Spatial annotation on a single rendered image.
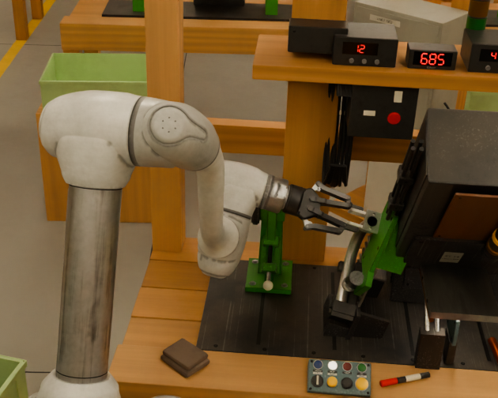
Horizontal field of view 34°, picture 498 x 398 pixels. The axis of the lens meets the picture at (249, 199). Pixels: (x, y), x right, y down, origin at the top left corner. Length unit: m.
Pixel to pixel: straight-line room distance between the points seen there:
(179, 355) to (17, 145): 3.42
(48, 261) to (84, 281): 2.55
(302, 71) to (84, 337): 0.89
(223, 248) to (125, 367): 0.39
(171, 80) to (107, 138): 0.78
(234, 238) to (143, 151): 0.55
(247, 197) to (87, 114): 0.62
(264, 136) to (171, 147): 0.97
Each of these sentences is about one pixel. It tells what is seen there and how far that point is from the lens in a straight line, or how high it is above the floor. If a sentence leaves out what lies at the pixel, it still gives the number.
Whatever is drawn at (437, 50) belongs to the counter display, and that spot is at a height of 1.59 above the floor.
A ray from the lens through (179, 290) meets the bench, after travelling 2.33.
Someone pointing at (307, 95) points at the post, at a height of 1.42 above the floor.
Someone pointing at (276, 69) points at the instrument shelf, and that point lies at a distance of 2.07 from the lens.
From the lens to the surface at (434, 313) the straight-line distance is 1.91.
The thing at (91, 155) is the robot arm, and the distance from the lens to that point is 1.50.
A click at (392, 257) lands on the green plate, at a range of 2.04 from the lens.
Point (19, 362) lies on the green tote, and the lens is 2.02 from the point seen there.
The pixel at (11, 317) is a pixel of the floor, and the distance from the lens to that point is 3.77.
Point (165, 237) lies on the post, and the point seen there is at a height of 0.93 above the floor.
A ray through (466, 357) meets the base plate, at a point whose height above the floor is 0.90.
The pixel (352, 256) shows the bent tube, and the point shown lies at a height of 1.07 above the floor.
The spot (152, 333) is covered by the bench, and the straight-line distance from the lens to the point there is 2.18.
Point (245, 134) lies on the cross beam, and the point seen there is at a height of 1.25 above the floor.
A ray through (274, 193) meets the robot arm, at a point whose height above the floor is 1.28.
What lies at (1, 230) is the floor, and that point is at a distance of 4.41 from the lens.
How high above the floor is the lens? 2.25
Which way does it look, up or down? 29 degrees down
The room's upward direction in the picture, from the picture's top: 2 degrees clockwise
